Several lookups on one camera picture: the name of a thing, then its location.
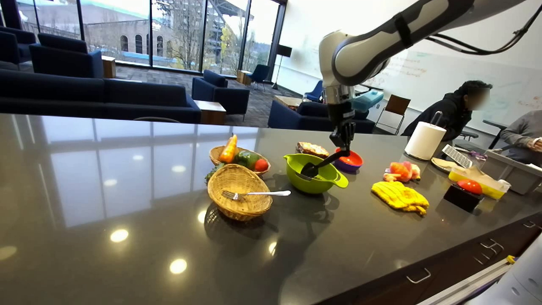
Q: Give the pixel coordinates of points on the white grid tray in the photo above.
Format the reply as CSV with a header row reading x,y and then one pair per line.
x,y
457,156

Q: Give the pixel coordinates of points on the red button on black box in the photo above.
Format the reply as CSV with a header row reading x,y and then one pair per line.
x,y
463,197

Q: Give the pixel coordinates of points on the wooden coffee table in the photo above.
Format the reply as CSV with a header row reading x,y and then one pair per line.
x,y
288,101

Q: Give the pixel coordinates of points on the grey bin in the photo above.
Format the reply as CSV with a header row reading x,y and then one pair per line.
x,y
514,174

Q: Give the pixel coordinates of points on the green toy leafy vegetable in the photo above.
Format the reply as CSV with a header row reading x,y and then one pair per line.
x,y
213,173

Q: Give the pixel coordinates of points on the toy bread slice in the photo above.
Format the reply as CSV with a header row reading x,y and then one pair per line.
x,y
312,149

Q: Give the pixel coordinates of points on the wicker basket with vegetables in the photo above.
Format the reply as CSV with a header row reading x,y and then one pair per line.
x,y
218,154

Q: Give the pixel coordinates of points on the silver fork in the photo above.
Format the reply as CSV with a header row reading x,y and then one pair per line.
x,y
262,193

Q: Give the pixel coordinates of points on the yellow cloth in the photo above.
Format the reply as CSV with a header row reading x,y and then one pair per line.
x,y
400,197

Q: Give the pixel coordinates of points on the empty wicker basket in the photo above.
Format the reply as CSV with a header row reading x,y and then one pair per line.
x,y
239,207

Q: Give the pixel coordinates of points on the white paper towel roll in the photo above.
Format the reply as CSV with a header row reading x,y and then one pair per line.
x,y
424,140

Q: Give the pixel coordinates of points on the bright blue chair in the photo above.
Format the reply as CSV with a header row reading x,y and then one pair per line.
x,y
315,92

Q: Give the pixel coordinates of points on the tan plate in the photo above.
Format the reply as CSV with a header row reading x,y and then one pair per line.
x,y
442,164

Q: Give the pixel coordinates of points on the black spoon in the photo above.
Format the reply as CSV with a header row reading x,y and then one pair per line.
x,y
311,170

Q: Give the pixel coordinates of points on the window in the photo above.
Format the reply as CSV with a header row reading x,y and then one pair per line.
x,y
127,29

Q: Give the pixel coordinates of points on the long navy sofa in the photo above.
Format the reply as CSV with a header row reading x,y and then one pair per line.
x,y
84,99

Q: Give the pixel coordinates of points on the paper towel holder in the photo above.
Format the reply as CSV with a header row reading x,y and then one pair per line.
x,y
436,116

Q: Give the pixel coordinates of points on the whiteboard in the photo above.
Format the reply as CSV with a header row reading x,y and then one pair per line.
x,y
436,72

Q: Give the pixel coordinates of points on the red and purple bowl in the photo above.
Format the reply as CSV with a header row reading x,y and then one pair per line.
x,y
352,162

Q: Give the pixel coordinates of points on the office chair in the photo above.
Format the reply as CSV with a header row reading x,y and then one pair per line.
x,y
494,125

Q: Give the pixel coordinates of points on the navy armchair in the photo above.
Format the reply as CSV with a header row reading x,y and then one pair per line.
x,y
63,59
12,44
220,93

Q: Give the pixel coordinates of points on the wooden chair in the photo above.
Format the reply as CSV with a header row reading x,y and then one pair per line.
x,y
397,106

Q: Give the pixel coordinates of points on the green mixing bowl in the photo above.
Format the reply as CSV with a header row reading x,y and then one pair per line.
x,y
315,184

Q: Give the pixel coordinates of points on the person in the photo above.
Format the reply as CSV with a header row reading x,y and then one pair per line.
x,y
523,129
449,114

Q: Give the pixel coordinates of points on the orange and pink plush toy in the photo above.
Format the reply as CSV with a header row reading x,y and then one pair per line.
x,y
400,170

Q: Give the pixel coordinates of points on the dark blue chair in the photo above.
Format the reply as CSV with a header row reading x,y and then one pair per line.
x,y
259,73

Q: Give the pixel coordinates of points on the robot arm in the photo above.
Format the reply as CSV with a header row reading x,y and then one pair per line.
x,y
372,51

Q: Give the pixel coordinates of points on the wooden side table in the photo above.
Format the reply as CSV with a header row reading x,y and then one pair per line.
x,y
211,112
109,67
243,77

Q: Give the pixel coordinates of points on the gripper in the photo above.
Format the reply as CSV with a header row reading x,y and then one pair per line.
x,y
341,115

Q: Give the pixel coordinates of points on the red toy tomato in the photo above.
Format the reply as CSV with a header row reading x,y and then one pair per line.
x,y
261,165

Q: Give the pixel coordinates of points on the green toy pepper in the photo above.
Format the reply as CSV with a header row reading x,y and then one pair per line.
x,y
246,159

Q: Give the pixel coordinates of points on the teal ottoman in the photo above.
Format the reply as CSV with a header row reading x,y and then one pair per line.
x,y
368,101

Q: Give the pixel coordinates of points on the yellow container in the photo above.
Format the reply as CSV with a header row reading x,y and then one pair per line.
x,y
487,186

